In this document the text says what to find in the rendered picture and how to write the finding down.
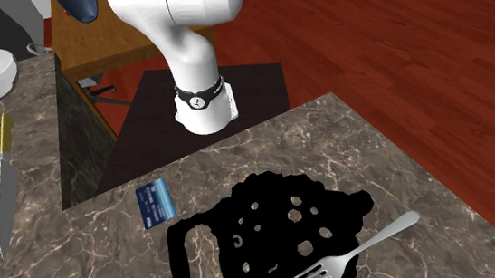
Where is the dark robot stand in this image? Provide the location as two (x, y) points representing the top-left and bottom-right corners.
(84, 59), (297, 197)

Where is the blue bank card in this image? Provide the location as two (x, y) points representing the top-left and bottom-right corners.
(134, 177), (178, 231)

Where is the silver fork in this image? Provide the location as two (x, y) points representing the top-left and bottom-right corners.
(288, 209), (425, 278)

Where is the grey chair base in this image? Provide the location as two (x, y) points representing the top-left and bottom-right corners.
(76, 72), (133, 110)

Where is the dark blue rounded object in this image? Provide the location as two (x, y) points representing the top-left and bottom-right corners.
(52, 0), (101, 26)

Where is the yellow-handled kitchen knife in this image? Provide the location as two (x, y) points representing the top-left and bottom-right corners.
(0, 112), (27, 261)

